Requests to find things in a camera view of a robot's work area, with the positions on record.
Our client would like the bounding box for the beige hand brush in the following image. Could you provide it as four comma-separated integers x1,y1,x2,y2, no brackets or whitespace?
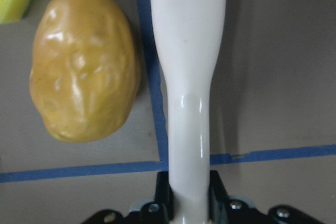
150,0,226,223

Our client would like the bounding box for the brown plastic potato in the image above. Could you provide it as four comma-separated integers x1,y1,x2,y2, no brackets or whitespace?
29,0,141,143

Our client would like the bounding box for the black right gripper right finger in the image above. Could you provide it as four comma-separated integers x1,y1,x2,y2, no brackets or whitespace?
209,170,321,224

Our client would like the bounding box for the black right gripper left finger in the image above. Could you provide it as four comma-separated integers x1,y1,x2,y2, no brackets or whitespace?
83,172,173,224

